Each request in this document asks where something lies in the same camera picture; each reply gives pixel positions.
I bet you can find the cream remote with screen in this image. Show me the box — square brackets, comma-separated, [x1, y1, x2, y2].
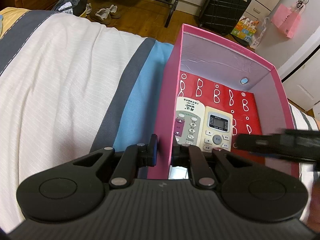
[199, 106, 233, 152]

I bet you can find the white grey-panel remote control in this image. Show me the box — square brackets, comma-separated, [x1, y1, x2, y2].
[174, 96, 205, 146]

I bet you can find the pink cardboard box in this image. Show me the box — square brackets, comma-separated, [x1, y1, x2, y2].
[148, 24, 294, 179]

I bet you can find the red glasses-pattern card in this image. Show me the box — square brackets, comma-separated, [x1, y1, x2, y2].
[177, 72, 265, 164]

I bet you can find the white door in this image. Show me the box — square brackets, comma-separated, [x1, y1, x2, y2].
[278, 29, 319, 111]

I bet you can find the striped bed sheet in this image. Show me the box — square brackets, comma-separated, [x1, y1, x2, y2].
[1, 8, 319, 232]

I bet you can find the pink paper bag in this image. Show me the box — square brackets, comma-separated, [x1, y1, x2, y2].
[271, 0, 309, 38]

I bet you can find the colourful gift bag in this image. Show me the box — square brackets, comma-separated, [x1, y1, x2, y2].
[231, 16, 259, 47]

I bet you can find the black suitcase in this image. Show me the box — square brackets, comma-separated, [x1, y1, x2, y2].
[199, 0, 252, 36]

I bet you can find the black plastic bag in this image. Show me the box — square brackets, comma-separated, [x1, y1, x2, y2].
[52, 0, 87, 17]

